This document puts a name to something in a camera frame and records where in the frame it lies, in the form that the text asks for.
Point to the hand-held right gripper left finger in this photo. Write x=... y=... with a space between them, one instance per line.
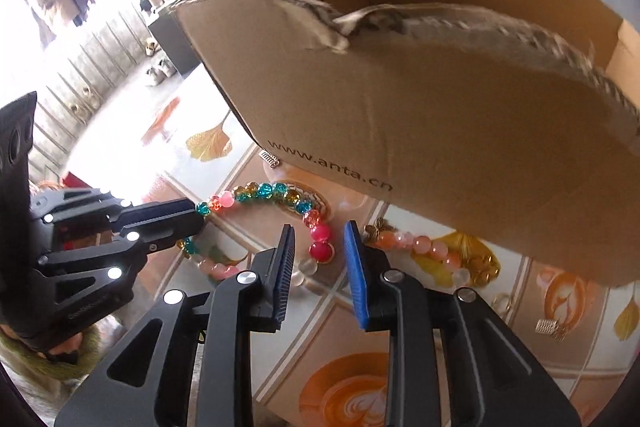
x=280 y=282

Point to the silver coil earring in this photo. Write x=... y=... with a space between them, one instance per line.
x=550 y=329
x=270 y=159

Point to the person's left hand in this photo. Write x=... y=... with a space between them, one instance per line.
x=65 y=349

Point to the white shoe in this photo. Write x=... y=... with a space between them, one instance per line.
x=166 y=68
x=154 y=78

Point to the grey bench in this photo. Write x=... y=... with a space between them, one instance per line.
x=170 y=37

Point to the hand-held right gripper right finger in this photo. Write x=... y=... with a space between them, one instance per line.
x=357 y=277

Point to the leaf and coffee print tablecloth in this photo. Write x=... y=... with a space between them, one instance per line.
x=325 y=322

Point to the brown cardboard box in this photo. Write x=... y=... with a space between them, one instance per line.
x=400 y=107

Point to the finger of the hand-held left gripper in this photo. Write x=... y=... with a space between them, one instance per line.
x=170 y=234
x=165 y=212

